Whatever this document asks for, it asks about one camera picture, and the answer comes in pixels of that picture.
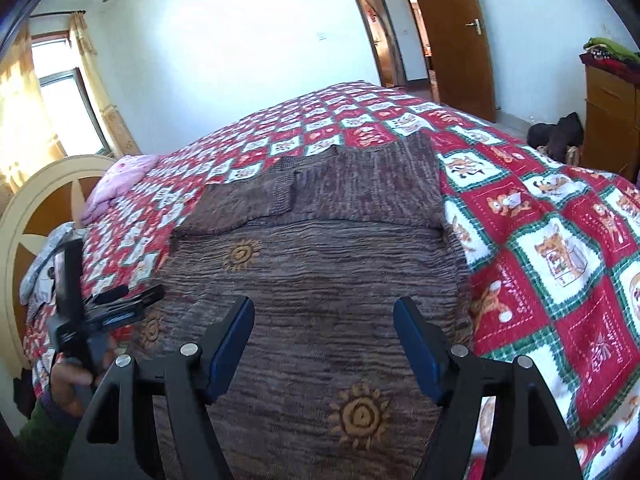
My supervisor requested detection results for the brown wooden door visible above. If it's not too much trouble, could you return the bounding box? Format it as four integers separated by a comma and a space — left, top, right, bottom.
418, 0, 497, 122

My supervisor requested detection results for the person's left hand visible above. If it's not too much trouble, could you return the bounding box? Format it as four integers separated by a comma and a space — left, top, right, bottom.
42, 335, 117, 425

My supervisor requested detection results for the green sleeve forearm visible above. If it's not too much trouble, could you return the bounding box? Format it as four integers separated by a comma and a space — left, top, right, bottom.
17, 391, 81, 479

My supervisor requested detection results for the grey patterned cloth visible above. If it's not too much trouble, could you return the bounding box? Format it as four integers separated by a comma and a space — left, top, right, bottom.
18, 221, 87, 326

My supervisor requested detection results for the brown knitted sweater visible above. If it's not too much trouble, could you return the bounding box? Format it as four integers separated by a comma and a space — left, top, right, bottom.
130, 133, 471, 479

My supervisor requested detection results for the cream wooden headboard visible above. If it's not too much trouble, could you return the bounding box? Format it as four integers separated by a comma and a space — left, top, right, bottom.
0, 155, 114, 377

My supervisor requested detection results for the yellow curtain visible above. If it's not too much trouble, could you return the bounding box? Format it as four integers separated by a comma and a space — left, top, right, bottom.
70, 11, 141, 157

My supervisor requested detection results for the window with dark frame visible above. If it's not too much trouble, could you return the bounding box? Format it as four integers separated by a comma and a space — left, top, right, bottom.
32, 32, 112, 156

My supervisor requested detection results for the green and red clothes pile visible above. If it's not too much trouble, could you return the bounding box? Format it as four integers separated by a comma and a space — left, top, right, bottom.
580, 37, 640, 84

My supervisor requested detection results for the pink pillow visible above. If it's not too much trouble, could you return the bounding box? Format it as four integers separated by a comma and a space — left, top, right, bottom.
80, 155, 160, 226

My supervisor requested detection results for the dark clothes heap on floor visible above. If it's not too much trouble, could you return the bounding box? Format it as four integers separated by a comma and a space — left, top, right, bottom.
526, 112, 585, 162

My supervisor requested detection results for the wooden dresser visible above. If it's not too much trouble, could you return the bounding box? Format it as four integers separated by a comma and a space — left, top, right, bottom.
580, 53, 639, 182

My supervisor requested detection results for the red patchwork bedspread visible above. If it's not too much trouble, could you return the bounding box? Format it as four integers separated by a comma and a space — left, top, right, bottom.
22, 80, 640, 480

